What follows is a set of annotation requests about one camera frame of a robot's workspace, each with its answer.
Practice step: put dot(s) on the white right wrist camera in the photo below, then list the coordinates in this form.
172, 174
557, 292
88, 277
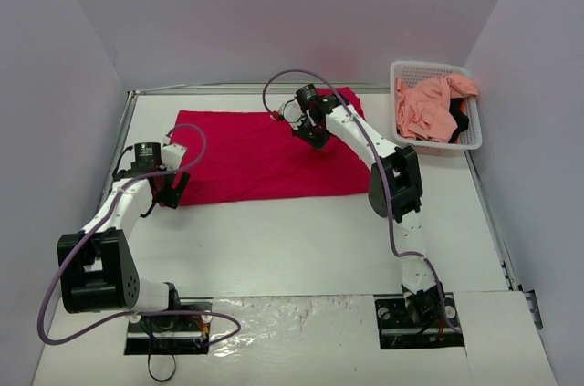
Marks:
289, 111

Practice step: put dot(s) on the white plastic laundry basket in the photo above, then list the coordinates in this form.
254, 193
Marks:
412, 72

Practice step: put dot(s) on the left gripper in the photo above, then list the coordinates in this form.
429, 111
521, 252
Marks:
172, 192

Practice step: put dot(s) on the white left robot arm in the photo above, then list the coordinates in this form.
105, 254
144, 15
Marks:
102, 274

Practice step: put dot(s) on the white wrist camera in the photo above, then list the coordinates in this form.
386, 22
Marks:
289, 111
172, 154

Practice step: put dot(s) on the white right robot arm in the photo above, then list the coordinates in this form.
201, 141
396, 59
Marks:
395, 190

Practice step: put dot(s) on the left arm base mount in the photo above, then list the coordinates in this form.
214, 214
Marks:
168, 335

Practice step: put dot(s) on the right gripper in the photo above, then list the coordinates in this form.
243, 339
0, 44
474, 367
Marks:
312, 131

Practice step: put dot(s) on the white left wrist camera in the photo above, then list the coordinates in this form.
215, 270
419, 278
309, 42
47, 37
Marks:
172, 154

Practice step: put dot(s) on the red t-shirt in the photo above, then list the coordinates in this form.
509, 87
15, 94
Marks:
244, 156

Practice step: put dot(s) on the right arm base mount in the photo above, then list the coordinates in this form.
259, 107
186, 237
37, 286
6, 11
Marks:
420, 321

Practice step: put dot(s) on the salmon pink t-shirt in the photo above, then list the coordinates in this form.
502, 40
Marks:
422, 111

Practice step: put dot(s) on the black garment in basket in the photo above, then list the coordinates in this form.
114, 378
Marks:
461, 120

